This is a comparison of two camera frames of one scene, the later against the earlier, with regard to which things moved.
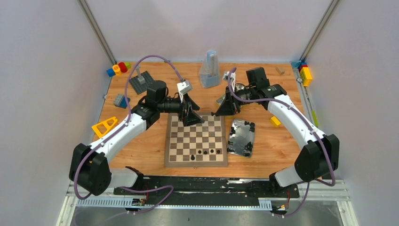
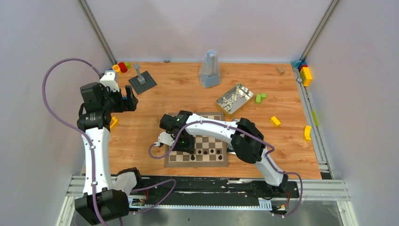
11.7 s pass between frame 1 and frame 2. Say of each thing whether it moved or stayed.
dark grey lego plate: stayed
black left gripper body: moved
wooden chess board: stayed
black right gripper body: moved
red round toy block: stayed
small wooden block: stayed
